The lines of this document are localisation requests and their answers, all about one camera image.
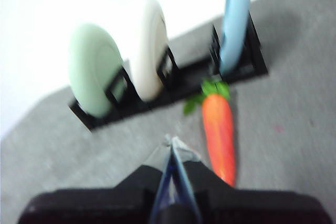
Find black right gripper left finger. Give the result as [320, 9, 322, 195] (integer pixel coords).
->
[17, 135, 173, 224]

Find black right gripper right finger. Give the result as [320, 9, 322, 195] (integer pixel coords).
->
[171, 136, 335, 224]

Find orange toy carrot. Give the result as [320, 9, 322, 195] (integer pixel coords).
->
[183, 79, 236, 187]

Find pale green plate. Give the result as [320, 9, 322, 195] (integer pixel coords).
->
[68, 23, 124, 118]

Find black plate rack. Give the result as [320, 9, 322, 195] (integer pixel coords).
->
[68, 14, 269, 132]

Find cream plate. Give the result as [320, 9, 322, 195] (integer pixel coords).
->
[129, 0, 171, 102]

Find blue plate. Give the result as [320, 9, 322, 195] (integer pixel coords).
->
[218, 0, 253, 74]

